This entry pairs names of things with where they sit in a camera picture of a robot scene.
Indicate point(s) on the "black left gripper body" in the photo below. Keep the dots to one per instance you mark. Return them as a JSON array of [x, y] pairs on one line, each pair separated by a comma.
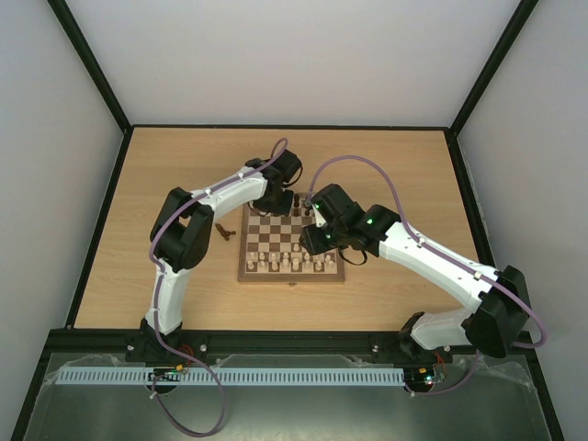
[[276, 204]]

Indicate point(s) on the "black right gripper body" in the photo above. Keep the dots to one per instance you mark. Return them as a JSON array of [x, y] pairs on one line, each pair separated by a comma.
[[310, 236]]

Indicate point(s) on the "dark knight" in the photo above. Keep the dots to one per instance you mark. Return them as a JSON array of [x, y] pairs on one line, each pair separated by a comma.
[[223, 232]]

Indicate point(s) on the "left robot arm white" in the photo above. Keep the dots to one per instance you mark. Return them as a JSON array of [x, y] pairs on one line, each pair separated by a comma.
[[181, 233]]

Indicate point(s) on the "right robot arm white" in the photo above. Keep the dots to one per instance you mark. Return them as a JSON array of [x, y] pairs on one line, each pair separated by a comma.
[[494, 308]]

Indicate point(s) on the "wooden chess board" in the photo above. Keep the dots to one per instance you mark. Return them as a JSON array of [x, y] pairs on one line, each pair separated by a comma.
[[270, 251]]

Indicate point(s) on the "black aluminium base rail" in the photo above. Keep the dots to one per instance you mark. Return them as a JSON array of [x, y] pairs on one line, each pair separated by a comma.
[[209, 346]]

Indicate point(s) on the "black frame post left rear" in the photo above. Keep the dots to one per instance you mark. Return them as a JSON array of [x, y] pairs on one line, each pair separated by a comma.
[[76, 36]]

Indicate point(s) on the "black frame post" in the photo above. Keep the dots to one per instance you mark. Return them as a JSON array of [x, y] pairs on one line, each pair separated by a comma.
[[512, 30], [76, 36]]

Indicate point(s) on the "black frame post right rear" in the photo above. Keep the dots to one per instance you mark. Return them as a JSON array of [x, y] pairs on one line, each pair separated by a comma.
[[512, 30]]

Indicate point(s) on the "light blue cable duct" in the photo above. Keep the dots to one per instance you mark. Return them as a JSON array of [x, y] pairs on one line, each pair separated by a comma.
[[232, 376]]

